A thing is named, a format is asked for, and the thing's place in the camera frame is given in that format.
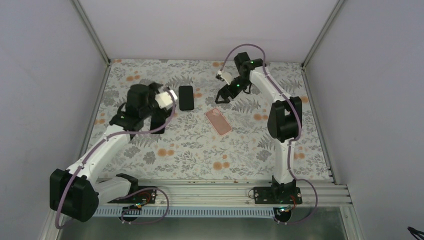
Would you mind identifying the black phone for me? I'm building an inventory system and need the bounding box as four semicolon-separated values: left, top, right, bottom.
178;85;195;111
150;111;170;135

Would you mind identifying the pink phone case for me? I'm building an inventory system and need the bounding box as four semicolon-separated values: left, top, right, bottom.
204;108;233;136

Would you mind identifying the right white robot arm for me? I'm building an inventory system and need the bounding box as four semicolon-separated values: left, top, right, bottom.
215;52;303;194

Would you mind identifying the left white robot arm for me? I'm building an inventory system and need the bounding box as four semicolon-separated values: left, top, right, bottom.
49;82;178;222

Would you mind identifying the black phone on mat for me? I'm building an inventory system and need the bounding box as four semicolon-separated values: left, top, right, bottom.
178;85;195;111

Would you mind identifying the floral patterned mat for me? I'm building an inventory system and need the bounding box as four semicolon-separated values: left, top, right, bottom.
75;58;333;181

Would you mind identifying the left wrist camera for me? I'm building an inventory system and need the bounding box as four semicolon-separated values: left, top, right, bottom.
155;90;178;109

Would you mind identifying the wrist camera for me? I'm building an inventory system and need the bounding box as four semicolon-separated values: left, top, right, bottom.
155;90;178;109
215;70;234;85

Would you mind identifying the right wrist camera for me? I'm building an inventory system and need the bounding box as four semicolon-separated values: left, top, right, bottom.
215;70;234;85

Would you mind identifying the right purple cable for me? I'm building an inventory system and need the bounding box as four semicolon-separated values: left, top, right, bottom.
219;43;319;226

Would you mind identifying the purple cable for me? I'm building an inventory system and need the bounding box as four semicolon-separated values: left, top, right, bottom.
54;89;178;230
219;43;319;226

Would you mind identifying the right aluminium corner post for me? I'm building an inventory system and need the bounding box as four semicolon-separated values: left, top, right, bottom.
301;0;346;69

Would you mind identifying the aluminium corner post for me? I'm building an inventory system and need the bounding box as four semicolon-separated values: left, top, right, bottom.
71;0;111;66
301;0;346;69

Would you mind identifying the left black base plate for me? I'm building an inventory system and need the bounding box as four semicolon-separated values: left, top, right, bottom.
108;186;157;205

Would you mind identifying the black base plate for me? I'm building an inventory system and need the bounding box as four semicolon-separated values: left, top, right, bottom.
253;186;303;205
108;186;157;205

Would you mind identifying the left aluminium corner post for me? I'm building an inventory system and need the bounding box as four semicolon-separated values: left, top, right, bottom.
71;0;111;66

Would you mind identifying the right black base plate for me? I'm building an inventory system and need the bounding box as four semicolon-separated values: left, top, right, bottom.
253;186;303;205

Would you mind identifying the white slotted cable duct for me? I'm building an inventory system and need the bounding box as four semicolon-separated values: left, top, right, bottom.
93;206;276;219

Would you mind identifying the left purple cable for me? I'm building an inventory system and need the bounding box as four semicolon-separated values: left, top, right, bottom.
54;89;178;230

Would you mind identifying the aluminium front rail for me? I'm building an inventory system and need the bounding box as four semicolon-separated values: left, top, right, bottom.
52;180;353;208

